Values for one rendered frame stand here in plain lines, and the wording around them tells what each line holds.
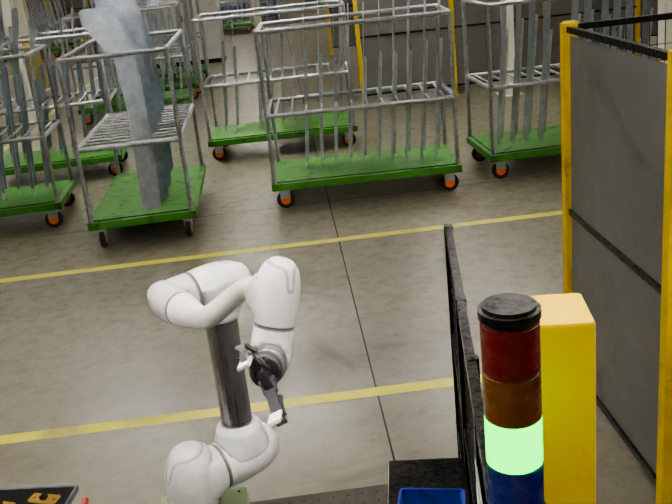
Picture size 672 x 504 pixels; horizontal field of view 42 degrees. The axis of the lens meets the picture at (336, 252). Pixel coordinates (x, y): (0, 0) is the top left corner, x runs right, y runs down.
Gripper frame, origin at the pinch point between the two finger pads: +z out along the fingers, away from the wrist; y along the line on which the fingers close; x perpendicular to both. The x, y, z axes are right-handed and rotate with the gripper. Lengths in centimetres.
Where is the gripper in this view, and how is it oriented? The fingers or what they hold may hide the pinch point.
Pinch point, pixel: (259, 394)
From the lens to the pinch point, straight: 185.2
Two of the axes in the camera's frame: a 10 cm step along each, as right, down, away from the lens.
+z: 0.0, 1.4, -9.9
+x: 8.9, -4.5, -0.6
